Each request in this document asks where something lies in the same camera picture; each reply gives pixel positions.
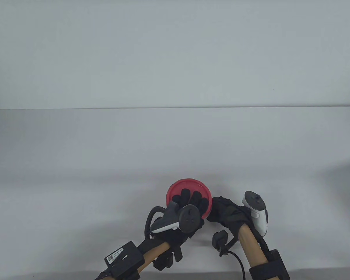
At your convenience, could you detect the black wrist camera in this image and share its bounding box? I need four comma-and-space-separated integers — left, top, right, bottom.
153, 252, 174, 271
212, 230, 229, 257

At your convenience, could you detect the person's left hand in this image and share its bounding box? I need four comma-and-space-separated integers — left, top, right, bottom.
152, 189, 209, 261

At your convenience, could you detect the large red container lid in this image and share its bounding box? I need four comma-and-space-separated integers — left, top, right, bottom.
166, 178, 213, 221

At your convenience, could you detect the person's right forearm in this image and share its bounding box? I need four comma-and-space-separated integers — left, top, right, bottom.
238, 225, 270, 269

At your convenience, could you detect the black and white controller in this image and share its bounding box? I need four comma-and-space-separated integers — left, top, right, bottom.
142, 204, 204, 239
241, 191, 269, 237

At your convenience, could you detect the black labelled strapped box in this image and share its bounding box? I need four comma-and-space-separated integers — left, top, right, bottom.
104, 241, 145, 277

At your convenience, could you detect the person's right hand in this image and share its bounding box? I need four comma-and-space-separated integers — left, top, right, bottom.
207, 196, 253, 234

